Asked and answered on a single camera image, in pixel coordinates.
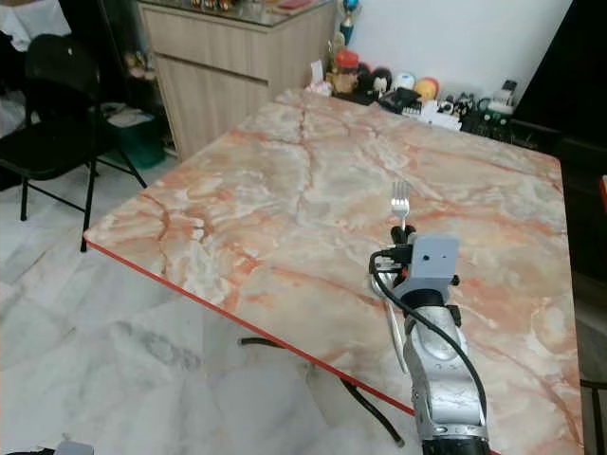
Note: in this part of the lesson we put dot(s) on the silver metal fork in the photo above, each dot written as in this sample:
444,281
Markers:
400,199

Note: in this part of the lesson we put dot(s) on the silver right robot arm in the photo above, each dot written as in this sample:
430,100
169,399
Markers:
441,379

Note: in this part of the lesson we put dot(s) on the silver metal spoon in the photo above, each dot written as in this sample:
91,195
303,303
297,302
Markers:
391,318

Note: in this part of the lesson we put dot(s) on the black electronic device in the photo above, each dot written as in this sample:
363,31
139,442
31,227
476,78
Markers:
488,118

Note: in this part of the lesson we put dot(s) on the orange round toy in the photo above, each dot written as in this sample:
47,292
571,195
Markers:
427,88

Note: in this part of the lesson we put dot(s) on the black metal table legs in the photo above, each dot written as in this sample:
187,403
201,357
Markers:
370,408

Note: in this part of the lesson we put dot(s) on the white round toy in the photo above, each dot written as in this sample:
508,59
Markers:
405,81

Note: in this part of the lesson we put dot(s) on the black plush toy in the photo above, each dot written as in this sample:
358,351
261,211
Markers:
375,82

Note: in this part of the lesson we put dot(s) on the red lidded jar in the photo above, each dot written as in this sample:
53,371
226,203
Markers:
345,73

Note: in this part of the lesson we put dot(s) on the blue gold trophy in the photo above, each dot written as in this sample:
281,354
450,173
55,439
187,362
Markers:
349,19

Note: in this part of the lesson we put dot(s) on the dark tall furniture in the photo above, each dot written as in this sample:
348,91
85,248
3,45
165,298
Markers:
574,76

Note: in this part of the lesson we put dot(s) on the light wooden cabinet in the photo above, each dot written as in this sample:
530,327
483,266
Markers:
228,71

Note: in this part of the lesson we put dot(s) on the black folding chair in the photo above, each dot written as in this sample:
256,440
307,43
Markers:
57,109

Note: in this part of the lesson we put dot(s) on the flat red item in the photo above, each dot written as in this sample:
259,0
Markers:
292,5

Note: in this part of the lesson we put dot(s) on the green storage bin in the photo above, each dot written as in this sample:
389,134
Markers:
142,140

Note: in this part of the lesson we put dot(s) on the white cloth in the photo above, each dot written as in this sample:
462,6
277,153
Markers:
33,19

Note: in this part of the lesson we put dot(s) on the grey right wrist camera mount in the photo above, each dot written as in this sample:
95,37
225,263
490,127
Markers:
434,256

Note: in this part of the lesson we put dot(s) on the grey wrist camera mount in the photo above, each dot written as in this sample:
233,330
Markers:
434,256
74,448

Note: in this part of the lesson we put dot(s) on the black metal chair frame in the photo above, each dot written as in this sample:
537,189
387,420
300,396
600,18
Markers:
596,417

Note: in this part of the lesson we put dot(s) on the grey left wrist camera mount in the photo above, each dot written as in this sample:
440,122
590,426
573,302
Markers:
74,448

